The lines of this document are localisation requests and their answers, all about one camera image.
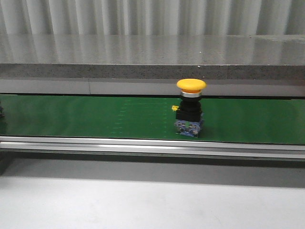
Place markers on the yellow mushroom push button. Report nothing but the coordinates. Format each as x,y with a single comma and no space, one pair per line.
189,114

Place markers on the red mushroom push button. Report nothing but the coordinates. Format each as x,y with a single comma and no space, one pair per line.
1,111

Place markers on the grey speckled stone counter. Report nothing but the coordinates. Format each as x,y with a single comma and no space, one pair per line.
231,65

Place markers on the green conveyor belt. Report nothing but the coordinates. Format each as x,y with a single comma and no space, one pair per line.
275,121

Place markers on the white pleated curtain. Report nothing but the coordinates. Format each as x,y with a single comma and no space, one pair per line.
153,17

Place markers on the aluminium conveyor frame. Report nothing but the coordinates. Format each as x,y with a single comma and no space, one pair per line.
148,147

